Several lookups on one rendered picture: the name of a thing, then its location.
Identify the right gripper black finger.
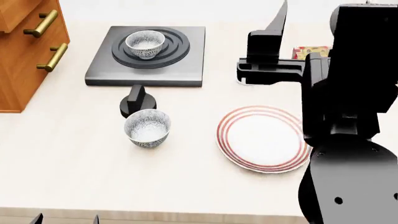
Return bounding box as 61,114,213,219
247,0,289,59

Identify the white plate with red rings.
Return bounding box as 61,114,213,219
216,105,313,174

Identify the black flat stove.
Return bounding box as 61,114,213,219
85,26,206,88

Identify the black white patterned bowl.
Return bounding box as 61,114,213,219
124,30,166,60
123,108,172,149

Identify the black stove knob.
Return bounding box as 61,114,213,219
119,84,158,119

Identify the red yellow cookie box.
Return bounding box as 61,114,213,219
292,45,331,60

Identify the wooden drawer cabinet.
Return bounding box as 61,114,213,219
0,0,71,114

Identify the brass drawer handle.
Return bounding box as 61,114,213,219
23,9,59,39
36,42,68,73

